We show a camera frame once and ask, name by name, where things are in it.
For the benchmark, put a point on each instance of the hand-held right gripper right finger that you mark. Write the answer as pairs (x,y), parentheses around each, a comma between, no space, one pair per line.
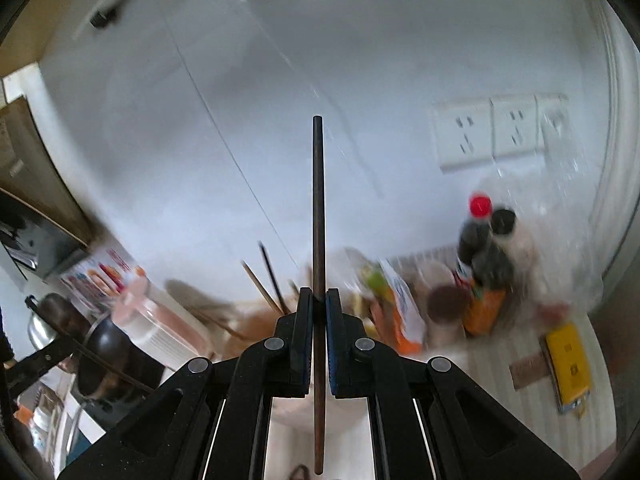
(334,345)

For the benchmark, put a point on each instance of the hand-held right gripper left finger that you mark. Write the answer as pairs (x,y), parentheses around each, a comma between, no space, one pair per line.
(305,345)

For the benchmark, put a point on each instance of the light wooden chopstick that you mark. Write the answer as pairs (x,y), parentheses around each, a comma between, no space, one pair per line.
(255,280)

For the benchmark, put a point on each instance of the dark brown chopstick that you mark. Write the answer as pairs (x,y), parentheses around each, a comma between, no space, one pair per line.
(318,200)
(270,272)

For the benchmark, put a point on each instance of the orange and white snack packet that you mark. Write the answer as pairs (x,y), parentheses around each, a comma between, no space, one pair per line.
(402,305)

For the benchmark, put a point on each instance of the brown-lidded jar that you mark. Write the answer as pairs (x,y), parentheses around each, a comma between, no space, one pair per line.
(447,310)

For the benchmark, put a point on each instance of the pink-lidded plastic container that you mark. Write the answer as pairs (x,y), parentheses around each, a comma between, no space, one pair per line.
(155,320)

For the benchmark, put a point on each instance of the red-capped dark sauce bottle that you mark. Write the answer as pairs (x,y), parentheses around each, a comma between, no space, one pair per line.
(472,240)

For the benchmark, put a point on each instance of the black-capped bottle orange label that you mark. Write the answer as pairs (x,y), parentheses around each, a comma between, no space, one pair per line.
(492,270)

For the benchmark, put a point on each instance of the striped tablecloth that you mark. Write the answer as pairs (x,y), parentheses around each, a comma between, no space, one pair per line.
(510,425)

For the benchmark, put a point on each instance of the cardboard piece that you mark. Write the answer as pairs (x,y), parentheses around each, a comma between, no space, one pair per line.
(527,370)

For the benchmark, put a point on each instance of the black wok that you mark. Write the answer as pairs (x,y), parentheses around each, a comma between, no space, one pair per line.
(107,355)

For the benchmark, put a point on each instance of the colourful printed box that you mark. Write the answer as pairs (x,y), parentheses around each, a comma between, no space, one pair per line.
(100,275)

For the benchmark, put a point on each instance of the yellow packet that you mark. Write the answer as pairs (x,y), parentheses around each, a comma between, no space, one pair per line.
(567,360)

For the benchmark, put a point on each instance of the clear plastic bag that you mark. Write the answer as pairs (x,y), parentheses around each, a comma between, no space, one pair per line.
(555,240)

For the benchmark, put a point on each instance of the steel pot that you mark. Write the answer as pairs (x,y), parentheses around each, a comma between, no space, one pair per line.
(47,327)

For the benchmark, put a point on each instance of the brown cardboard box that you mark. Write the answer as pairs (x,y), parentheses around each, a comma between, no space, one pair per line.
(35,170)

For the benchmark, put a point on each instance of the white wall socket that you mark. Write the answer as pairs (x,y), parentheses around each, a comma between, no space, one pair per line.
(517,127)
(462,135)

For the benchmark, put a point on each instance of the white wall switch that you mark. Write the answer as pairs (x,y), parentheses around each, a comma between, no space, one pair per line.
(555,120)

